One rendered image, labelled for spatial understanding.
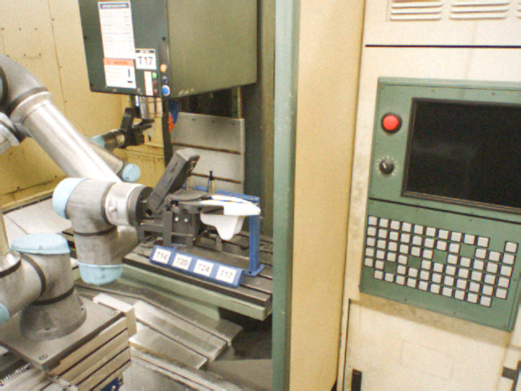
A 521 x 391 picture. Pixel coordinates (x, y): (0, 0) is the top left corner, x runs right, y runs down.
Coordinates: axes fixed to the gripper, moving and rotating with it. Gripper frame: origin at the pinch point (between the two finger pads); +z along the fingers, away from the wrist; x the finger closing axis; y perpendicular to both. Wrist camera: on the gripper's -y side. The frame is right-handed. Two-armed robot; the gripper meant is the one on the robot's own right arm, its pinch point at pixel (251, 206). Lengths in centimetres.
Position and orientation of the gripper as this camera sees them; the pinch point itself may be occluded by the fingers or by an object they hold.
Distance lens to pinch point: 71.2
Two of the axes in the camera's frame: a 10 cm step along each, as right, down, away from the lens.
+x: -2.9, 2.0, -9.4
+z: 9.6, 1.0, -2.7
